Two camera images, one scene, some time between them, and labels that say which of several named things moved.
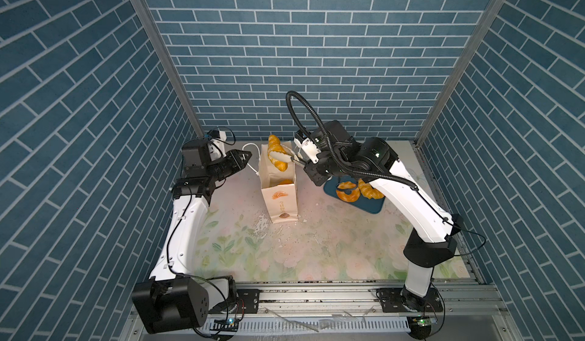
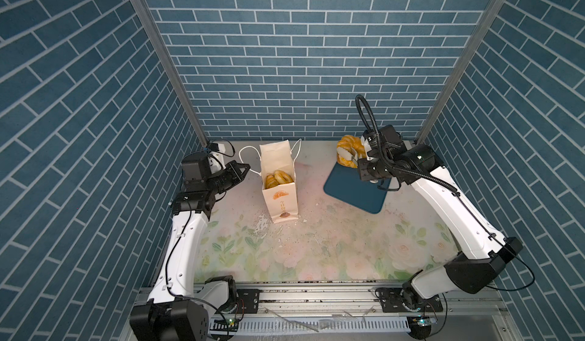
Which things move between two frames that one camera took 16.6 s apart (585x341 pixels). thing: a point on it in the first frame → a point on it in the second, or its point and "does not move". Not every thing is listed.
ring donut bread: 351,197 → 282,177
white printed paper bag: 279,193 does not move
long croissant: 274,145 → 270,181
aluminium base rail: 468,312 does not move
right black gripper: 310,169 → 361,164
